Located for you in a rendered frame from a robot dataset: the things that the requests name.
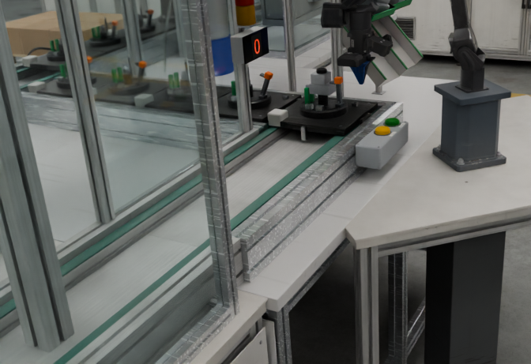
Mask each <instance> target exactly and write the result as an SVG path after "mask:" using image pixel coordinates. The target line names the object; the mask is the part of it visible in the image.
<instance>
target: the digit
mask: <svg viewBox="0 0 531 364"><path fill-rule="evenodd" d="M251 42H252V52H253V58H256V57H258V56H259V55H261V54H262V39H261V33H260V32H259V33H257V34H255V35H253V36H251Z"/></svg>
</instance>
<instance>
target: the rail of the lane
mask: <svg viewBox="0 0 531 364"><path fill-rule="evenodd" d="M387 118H397V119H399V120H400V121H403V103H400V102H392V101H389V102H387V103H386V104H385V105H384V106H382V107H381V108H380V109H379V110H377V111H376V112H375V113H374V114H373V115H372V116H371V113H367V114H366V115H364V116H363V117H362V118H361V119H360V125H359V126H358V127H357V128H356V129H354V130H353V131H352V132H351V133H350V134H349V135H348V136H347V137H345V138H344V139H343V140H342V141H340V142H339V143H338V144H336V145H335V146H334V147H333V148H331V149H330V150H329V151H328V152H327V153H326V154H325V155H324V156H322V157H321V158H320V159H318V160H317V161H316V162H315V163H313V164H312V165H311V166H310V167H308V168H307V169H306V170H305V171H304V172H303V173H302V174H301V175H299V176H298V177H297V178H296V179H294V180H293V181H292V182H291V183H289V184H288V185H287V186H286V187H284V188H283V189H282V190H281V191H280V192H279V193H278V194H276V195H275V196H274V197H273V198H271V199H270V200H269V201H268V202H266V203H265V204H264V205H263V206H262V207H261V208H260V209H259V210H257V211H256V212H255V213H254V214H252V215H251V216H250V217H249V218H247V219H246V220H245V221H243V222H242V223H241V224H240V225H239V226H238V227H237V228H236V229H234V230H233V231H232V237H235V238H240V244H241V248H240V249H239V251H241V252H242V260H243V269H242V270H241V272H243V275H244V281H246V282H249V283H250V282H251V281H252V280H253V279H254V278H255V277H256V276H257V275H259V274H260V273H261V272H262V271H263V270H264V269H265V268H266V267H267V266H268V265H269V264H270V263H271V262H272V261H273V260H274V259H275V258H276V257H277V256H278V255H279V254H280V253H281V252H282V251H283V250H284V249H285V248H286V247H287V246H288V245H289V244H291V243H292V242H293V241H294V240H295V239H296V238H297V237H298V236H299V235H300V234H301V233H302V232H303V231H304V230H305V229H306V228H307V227H308V226H309V225H310V224H311V223H312V222H313V221H314V220H315V219H316V218H317V217H318V216H319V215H320V214H322V213H323V212H324V211H325V210H326V209H327V208H328V207H329V206H330V205H331V204H332V203H333V202H334V201H335V200H336V199H337V198H338V197H339V196H340V195H341V194H342V193H343V192H344V191H345V190H346V189H347V188H348V187H349V186H350V185H351V184H352V183H354V181H355V180H357V179H358V177H359V176H361V175H362V173H364V172H365V170H366V169H368V167H358V166H356V150H355V146H356V144H357V143H359V142H360V141H361V140H362V139H363V138H364V137H366V136H367V135H368V134H369V133H370V132H371V131H372V130H373V129H374V128H375V127H376V126H378V125H379V124H380V123H381V122H382V121H384V120H385V119H387Z"/></svg>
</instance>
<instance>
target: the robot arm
mask: <svg viewBox="0 0 531 364"><path fill-rule="evenodd" d="M365 1H366V0H344V1H343V2H342V3H331V2H325V3H323V4H322V5H323V8H322V16H321V25H322V27H323V28H344V26H345V24H348V17H349V24H350V32H349V33H347V37H350V47H349V48H348V52H352V54H343V55H341V56H340V57H339V58H338V59H337V65H338V66H348V67H350V68H351V70H352V71H353V73H354V75H355V77H356V79H357V81H358V83H359V84H363V83H364V81H365V77H366V74H367V69H368V66H369V64H370V63H371V62H372V61H373V60H374V59H375V57H371V55H370V52H374V53H376V54H379V56H382V57H386V55H388V54H389V53H390V49H391V47H392V46H393V42H392V38H391V36H390V35H388V34H386V35H384V36H383V37H382V38H381V36H380V37H377V36H375V31H374V30H371V12H373V13H374V12H376V11H377V10H378V7H377V6H376V5H375V4H374V3H373V2H371V3H370V4H369V5H360V4H362V3H364V2H365ZM354 4H358V6H357V8H349V7H351V6H353V5H354ZM450 4H451V10H452V16H453V21H454V32H451V33H450V35H449V38H448V40H449V43H450V54H451V53H453V56H454V58H455V60H457V61H458V62H460V65H461V82H460V83H461V84H457V85H455V88H458V89H460V90H462V91H463V92H466V93H470V92H480V91H485V90H489V88H488V87H486V86H484V60H485V57H486V54H485V53H484V52H483V51H482V50H481V49H480V48H479V47H478V43H477V41H476V37H475V34H474V31H473V29H472V27H471V24H470V23H469V22H470V19H469V13H468V7H467V1H466V0H450ZM348 12H349V15H348Z"/></svg>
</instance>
